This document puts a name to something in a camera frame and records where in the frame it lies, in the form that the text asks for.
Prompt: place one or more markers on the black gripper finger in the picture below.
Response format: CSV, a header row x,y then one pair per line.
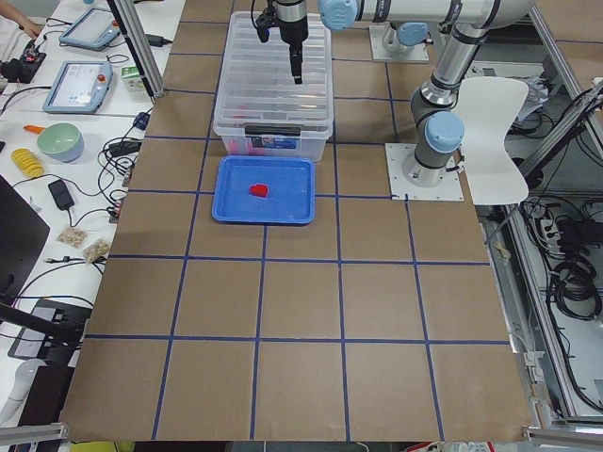
x,y
296,59

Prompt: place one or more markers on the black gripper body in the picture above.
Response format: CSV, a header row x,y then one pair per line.
x,y
292,30

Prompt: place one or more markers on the clear plastic box lid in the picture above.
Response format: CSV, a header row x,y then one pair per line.
x,y
256,86

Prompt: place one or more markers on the red block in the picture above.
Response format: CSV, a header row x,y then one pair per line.
x,y
259,190

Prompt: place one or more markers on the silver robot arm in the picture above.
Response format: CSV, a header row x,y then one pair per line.
x,y
439,131

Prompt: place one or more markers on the clear plastic storage box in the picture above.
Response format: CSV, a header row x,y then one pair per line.
x,y
310,144

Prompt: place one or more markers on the blue plastic tray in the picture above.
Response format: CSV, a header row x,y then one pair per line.
x,y
292,190

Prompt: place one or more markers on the green white carton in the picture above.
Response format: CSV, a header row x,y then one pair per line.
x,y
131,79

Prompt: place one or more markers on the white plastic chair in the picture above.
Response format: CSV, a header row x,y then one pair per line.
x,y
488,106

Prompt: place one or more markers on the far teach pendant tablet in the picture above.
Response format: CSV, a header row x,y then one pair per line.
x,y
94,30

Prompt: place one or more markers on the teach pendant tablet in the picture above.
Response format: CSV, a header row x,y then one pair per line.
x,y
94,30
79,88

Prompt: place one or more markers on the near teach pendant tablet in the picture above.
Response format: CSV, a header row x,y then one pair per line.
x,y
79,88

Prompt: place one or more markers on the green bowl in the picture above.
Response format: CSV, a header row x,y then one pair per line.
x,y
61,141

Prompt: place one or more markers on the toy carrot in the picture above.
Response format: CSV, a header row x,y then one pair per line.
x,y
34,129

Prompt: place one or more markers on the yellow toy corn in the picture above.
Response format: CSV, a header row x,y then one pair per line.
x,y
27,163

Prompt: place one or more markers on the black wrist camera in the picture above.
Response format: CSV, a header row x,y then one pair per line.
x,y
263,23

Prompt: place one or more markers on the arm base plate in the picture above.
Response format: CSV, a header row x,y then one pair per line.
x,y
409,181
404,42

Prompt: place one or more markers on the black box latch handle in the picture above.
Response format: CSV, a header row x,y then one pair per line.
x,y
272,130

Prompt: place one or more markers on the aluminium frame post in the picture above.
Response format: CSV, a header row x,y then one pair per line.
x,y
125,14

